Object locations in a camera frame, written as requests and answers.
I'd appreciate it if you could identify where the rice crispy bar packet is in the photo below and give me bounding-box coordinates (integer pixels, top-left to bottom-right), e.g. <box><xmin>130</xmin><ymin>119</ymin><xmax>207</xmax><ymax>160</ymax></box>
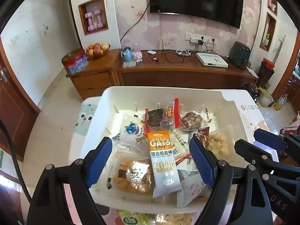
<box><xmin>154</xmin><ymin>214</ymin><xmax>194</xmax><ymax>225</ymax></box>

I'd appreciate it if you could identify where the orange oats bar packet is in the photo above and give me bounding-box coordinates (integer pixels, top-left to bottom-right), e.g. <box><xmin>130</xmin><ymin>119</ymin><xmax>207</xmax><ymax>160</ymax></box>
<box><xmin>144</xmin><ymin>130</ymin><xmax>182</xmax><ymax>198</ymax></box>

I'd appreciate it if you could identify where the blueberry steamed cake packet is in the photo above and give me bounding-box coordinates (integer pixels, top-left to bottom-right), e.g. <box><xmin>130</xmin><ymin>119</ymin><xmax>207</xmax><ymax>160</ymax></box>
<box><xmin>112</xmin><ymin>115</ymin><xmax>146</xmax><ymax>144</ymax></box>

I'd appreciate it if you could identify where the nut cluster packet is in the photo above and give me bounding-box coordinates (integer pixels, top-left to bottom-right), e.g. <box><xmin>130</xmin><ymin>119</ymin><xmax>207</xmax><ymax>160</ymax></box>
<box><xmin>179</xmin><ymin>107</ymin><xmax>213</xmax><ymax>132</ymax></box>

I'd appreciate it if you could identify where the white grey snack bag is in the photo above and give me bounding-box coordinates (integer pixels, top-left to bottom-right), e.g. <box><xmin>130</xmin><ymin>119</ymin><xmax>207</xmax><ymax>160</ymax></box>
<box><xmin>176</xmin><ymin>170</ymin><xmax>212</xmax><ymax>208</ymax></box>

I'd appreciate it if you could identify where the puffed rice cake packet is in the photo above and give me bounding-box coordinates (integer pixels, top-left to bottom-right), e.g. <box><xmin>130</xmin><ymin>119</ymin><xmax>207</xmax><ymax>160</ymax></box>
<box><xmin>206</xmin><ymin>131</ymin><xmax>235</xmax><ymax>163</ymax></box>

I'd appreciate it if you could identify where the white remote control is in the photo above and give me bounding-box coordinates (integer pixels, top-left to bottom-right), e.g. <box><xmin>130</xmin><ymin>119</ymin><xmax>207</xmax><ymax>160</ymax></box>
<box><xmin>147</xmin><ymin>50</ymin><xmax>156</xmax><ymax>55</ymax></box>

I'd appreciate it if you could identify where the pink dumbbell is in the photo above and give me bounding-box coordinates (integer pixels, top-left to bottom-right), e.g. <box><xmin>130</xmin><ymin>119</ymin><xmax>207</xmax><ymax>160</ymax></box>
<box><xmin>84</xmin><ymin>12</ymin><xmax>96</xmax><ymax>32</ymax></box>
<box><xmin>94</xmin><ymin>10</ymin><xmax>104</xmax><ymax>29</ymax></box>

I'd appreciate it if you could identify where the Lipo cream biscuit packet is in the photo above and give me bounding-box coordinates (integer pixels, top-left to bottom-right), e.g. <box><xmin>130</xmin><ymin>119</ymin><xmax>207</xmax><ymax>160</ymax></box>
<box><xmin>169</xmin><ymin>129</ymin><xmax>192</xmax><ymax>166</ymax></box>

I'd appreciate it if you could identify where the wooden tv cabinet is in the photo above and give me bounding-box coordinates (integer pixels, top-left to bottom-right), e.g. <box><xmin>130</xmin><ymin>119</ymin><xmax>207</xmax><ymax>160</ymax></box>
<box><xmin>66</xmin><ymin>49</ymin><xmax>257</xmax><ymax>99</ymax></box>

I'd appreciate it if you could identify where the black wall television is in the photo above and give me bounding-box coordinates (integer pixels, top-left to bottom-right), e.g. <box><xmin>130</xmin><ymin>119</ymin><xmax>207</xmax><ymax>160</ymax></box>
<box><xmin>148</xmin><ymin>0</ymin><xmax>245</xmax><ymax>30</ymax></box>

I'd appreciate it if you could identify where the white plastic storage bin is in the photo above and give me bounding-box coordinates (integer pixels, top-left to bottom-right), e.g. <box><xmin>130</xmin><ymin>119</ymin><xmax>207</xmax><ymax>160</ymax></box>
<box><xmin>79</xmin><ymin>85</ymin><xmax>260</xmax><ymax>215</ymax></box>

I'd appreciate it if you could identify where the red blue round tin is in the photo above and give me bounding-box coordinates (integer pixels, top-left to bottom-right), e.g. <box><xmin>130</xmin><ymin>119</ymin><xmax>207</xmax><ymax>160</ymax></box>
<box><xmin>61</xmin><ymin>48</ymin><xmax>89</xmax><ymax>75</ymax></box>

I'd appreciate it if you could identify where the brown wooden door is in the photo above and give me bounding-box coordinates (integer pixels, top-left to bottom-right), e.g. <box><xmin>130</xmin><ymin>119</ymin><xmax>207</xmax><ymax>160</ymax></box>
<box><xmin>1</xmin><ymin>45</ymin><xmax>40</xmax><ymax>162</ymax></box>

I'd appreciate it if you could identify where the dark air fryer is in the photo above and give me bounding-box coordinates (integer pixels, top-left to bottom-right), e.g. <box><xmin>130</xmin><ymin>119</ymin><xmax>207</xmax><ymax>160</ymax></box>
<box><xmin>229</xmin><ymin>41</ymin><xmax>251</xmax><ymax>69</ymax></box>

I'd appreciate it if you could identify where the blue snow globe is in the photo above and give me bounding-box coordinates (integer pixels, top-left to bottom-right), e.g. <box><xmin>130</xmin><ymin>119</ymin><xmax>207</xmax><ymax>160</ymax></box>
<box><xmin>121</xmin><ymin>47</ymin><xmax>133</xmax><ymax>62</ymax></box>

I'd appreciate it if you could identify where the yellow cake bread packet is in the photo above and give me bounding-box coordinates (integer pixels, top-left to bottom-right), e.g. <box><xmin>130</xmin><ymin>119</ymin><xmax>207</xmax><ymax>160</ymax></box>
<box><xmin>106</xmin><ymin>151</ymin><xmax>155</xmax><ymax>196</ymax></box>

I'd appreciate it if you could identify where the green pineapple cake packet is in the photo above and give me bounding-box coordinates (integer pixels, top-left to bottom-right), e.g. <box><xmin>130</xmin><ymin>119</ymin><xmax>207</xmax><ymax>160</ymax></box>
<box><xmin>117</xmin><ymin>210</ymin><xmax>150</xmax><ymax>225</ymax></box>

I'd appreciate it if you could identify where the pink dumbbell left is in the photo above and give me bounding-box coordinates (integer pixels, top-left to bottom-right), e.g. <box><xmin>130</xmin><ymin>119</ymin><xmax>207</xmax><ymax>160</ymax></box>
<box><xmin>84</xmin><ymin>12</ymin><xmax>96</xmax><ymax>32</ymax></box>

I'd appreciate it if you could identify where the white set-top box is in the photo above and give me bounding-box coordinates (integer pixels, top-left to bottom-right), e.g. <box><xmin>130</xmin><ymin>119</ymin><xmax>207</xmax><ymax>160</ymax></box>
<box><xmin>196</xmin><ymin>52</ymin><xmax>228</xmax><ymax>68</ymax></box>

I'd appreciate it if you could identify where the fruit bowl with apples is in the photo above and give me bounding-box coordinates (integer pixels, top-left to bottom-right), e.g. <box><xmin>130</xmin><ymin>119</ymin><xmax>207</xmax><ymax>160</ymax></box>
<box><xmin>85</xmin><ymin>43</ymin><xmax>110</xmax><ymax>59</ymax></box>

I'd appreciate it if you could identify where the pink bunny figurine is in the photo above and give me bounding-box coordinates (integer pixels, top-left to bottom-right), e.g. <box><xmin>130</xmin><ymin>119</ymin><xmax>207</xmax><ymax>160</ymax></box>
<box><xmin>132</xmin><ymin>43</ymin><xmax>143</xmax><ymax>63</ymax></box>

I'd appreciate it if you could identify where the red lidded woven bin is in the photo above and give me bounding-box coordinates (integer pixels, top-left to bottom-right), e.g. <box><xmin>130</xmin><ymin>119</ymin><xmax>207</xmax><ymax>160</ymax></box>
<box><xmin>256</xmin><ymin>58</ymin><xmax>275</xmax><ymax>88</ymax></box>

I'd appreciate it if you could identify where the dark brown snack packet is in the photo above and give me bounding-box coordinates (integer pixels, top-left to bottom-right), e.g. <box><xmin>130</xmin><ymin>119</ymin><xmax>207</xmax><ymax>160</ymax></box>
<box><xmin>193</xmin><ymin>127</ymin><xmax>209</xmax><ymax>148</ymax></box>

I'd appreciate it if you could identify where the white power strip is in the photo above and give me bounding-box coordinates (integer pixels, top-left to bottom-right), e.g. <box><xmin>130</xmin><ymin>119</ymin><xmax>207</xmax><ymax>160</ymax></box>
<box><xmin>184</xmin><ymin>32</ymin><xmax>215</xmax><ymax>46</ymax></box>

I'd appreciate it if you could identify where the red dark date packet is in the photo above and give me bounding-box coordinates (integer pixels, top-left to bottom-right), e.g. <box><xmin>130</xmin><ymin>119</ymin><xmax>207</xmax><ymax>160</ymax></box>
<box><xmin>145</xmin><ymin>98</ymin><xmax>180</xmax><ymax>132</ymax></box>

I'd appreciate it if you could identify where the white plastic bucket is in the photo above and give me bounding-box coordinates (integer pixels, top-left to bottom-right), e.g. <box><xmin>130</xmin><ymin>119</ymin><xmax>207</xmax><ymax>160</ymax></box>
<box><xmin>258</xmin><ymin>87</ymin><xmax>274</xmax><ymax>108</ymax></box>

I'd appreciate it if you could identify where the pink dumbbell right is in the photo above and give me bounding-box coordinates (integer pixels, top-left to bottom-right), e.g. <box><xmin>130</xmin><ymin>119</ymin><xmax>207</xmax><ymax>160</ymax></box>
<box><xmin>94</xmin><ymin>10</ymin><xmax>104</xmax><ymax>29</ymax></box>

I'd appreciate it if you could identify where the dark ceramic jar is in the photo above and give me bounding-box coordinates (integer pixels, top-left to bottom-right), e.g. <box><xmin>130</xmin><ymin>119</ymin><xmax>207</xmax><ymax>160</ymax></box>
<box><xmin>244</xmin><ymin>83</ymin><xmax>260</xmax><ymax>103</ymax></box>

